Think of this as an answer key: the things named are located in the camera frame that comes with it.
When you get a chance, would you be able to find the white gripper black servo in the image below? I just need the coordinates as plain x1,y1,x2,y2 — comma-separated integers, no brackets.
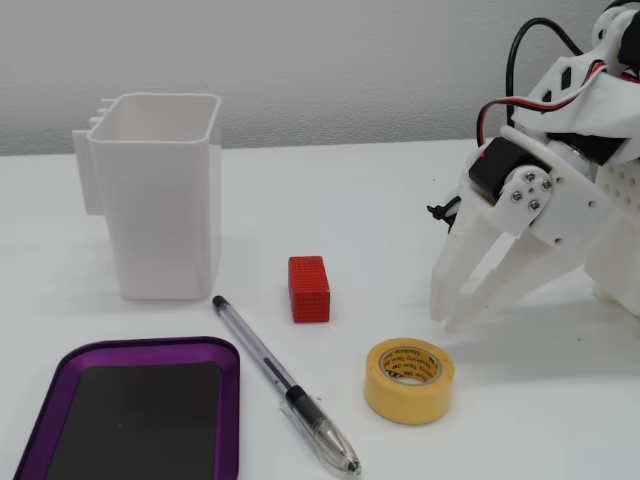
431,125,614,334

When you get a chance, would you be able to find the yellow masking tape roll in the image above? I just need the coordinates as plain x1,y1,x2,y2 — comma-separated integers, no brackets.
363,337,456,426

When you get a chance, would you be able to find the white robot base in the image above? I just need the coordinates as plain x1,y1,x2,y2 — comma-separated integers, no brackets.
582,159,640,319

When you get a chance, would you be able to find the white plastic container box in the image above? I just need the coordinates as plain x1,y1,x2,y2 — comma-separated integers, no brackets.
72,92,223,301

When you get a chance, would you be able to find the black zip tie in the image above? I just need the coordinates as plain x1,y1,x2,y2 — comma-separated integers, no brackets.
427,196,464,234

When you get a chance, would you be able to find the red perforated block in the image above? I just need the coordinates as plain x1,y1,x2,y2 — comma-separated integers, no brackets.
287,255,331,324

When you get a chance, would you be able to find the clear black ballpoint pen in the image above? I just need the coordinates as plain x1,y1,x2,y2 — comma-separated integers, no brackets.
211,294,363,477

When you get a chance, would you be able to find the purple metal tray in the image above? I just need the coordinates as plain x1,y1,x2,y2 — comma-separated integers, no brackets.
13,335,241,480

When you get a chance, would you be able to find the black mat insert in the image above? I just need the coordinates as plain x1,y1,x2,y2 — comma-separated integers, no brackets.
47,360,223,480

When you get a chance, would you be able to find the red white black servo wire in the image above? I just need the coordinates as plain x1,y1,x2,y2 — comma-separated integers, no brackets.
474,58,614,151

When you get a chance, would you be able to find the black cable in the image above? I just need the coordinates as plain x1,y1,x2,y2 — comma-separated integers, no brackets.
505,17,586,126

